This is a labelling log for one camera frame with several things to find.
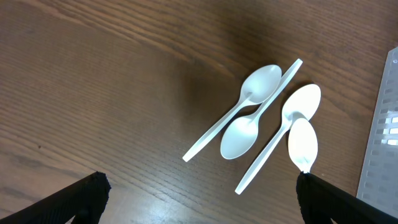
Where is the white plastic spoon far left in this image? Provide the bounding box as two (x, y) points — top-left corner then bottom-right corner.
(182, 65), (282, 162)

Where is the white plastic spoon bowl down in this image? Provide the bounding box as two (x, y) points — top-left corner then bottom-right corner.
(220, 58), (303, 160)

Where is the white plastic spoon near basket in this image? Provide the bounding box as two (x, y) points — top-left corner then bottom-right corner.
(288, 118), (318, 173)

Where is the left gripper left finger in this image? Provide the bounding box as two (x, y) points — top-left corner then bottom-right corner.
(1, 172), (111, 224)

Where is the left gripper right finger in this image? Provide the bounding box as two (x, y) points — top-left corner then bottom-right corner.
(296, 172), (397, 224)

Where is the clear plastic basket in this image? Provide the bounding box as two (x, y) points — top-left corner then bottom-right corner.
(357, 48), (398, 217)

